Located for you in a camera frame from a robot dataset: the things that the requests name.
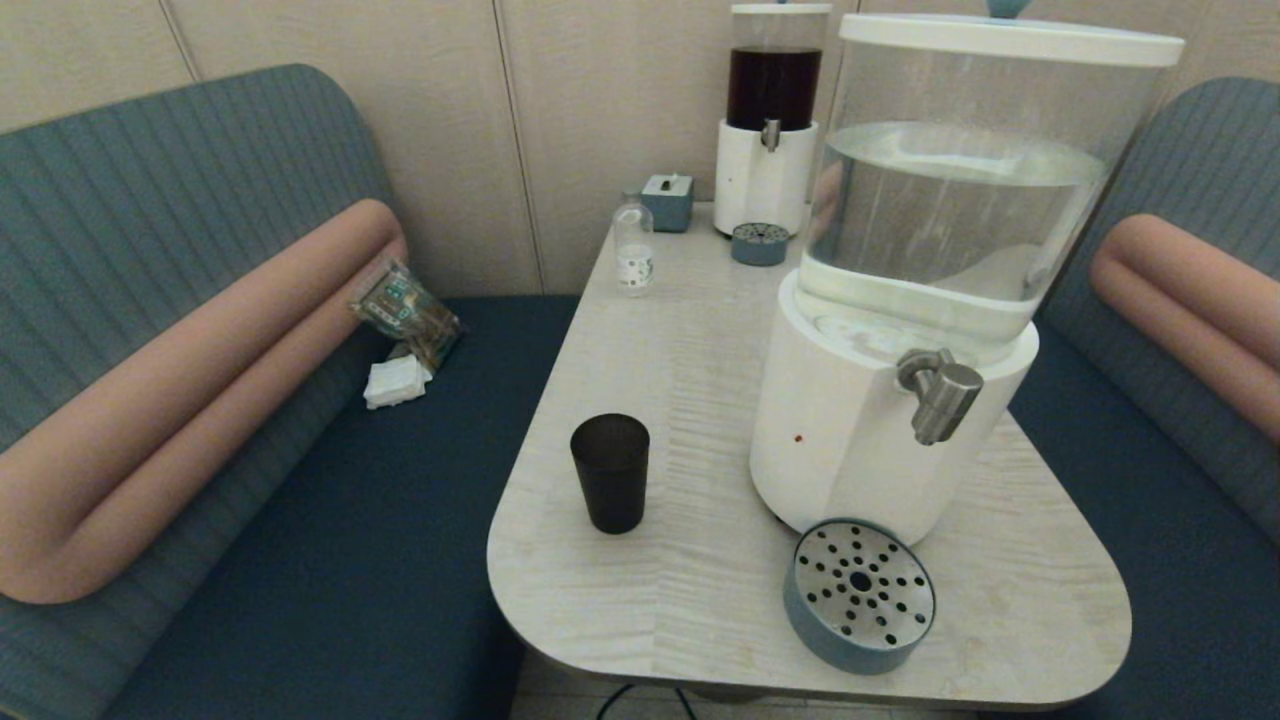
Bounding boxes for black plastic cup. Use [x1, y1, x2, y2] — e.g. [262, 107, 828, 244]
[570, 414, 651, 535]

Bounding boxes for silver water dispenser tap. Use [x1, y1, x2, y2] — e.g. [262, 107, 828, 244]
[896, 347, 985, 447]

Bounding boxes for small clear bottle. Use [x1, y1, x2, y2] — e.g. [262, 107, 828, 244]
[613, 190, 655, 297]

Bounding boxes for small blue tissue box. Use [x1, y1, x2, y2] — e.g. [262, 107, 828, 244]
[641, 174, 695, 234]

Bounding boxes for small blue drip tray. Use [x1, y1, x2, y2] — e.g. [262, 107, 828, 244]
[731, 222, 791, 267]

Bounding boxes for small dark tea dispenser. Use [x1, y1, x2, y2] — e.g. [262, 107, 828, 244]
[713, 2, 834, 239]

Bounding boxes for large white water dispenser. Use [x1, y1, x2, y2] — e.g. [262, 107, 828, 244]
[748, 12, 1187, 547]

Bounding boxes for clear snack packet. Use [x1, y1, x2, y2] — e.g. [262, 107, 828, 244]
[349, 260, 463, 373]

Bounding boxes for white folded napkins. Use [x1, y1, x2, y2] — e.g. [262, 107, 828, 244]
[363, 354, 434, 410]

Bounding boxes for large blue drip tray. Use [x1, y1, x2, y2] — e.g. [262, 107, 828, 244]
[783, 518, 937, 676]

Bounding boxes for teal bench with snack packet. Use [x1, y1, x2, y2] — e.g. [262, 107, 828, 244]
[0, 63, 583, 720]

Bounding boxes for long pink bolster cushion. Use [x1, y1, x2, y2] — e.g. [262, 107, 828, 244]
[0, 198, 409, 605]

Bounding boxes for empty teal bench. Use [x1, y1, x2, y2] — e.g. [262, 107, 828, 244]
[1005, 77, 1280, 720]

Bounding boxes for black floor cable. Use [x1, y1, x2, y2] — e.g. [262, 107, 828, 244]
[597, 683, 698, 720]

